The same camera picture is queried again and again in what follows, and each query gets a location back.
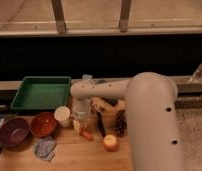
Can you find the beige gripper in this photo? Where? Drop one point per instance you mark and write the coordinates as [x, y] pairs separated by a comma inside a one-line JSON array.
[[81, 116]]

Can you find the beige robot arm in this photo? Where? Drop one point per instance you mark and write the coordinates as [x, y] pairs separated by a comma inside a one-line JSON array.
[[155, 142]]

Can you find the orange carrot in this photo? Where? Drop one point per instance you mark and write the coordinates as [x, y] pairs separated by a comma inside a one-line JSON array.
[[87, 135]]

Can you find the white paper cup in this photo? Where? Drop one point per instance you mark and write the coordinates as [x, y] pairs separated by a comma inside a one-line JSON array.
[[62, 115]]

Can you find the grey blue oblong object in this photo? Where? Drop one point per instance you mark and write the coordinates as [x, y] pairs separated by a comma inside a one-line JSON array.
[[112, 102]]

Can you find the red yellow apple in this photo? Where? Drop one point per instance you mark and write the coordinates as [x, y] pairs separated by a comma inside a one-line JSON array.
[[110, 143]]

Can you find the dark grape bunch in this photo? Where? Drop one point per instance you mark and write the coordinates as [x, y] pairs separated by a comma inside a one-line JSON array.
[[120, 123]]

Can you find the orange bowl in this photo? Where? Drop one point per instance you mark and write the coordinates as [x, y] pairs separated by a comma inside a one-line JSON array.
[[43, 124]]

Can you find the blue sponge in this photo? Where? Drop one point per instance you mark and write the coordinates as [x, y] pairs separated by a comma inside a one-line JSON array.
[[85, 76]]

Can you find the grey crumpled cloth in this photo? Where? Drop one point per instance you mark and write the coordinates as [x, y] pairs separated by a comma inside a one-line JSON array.
[[44, 148]]

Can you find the green plastic tray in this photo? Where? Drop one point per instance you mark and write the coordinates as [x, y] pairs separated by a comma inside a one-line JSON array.
[[41, 93]]

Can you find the purple bowl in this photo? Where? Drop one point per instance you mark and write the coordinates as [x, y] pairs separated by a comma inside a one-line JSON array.
[[14, 132]]

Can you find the black handled knife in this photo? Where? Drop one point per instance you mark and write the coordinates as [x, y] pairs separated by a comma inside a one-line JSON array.
[[96, 110]]

